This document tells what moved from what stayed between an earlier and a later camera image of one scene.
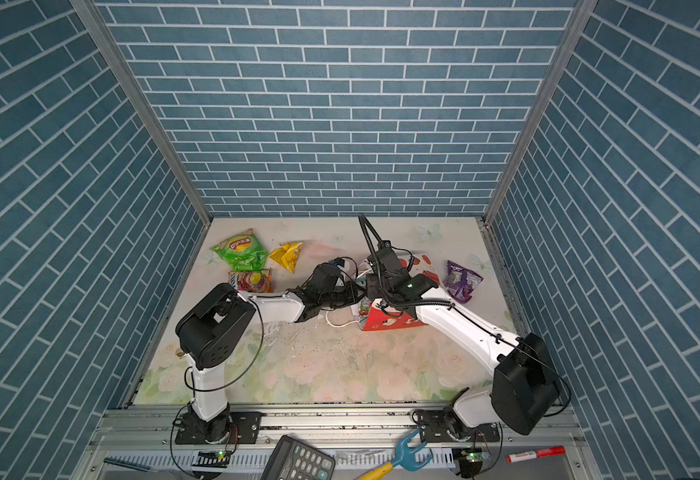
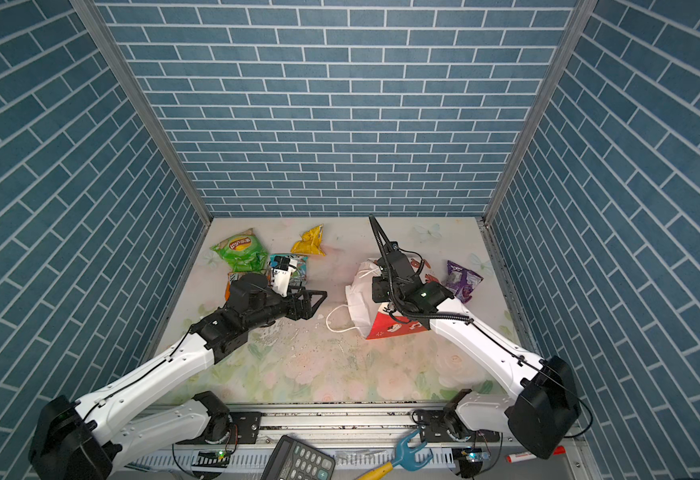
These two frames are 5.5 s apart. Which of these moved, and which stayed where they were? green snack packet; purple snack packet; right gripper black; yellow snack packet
Moved: yellow snack packet
Stayed: purple snack packet; right gripper black; green snack packet
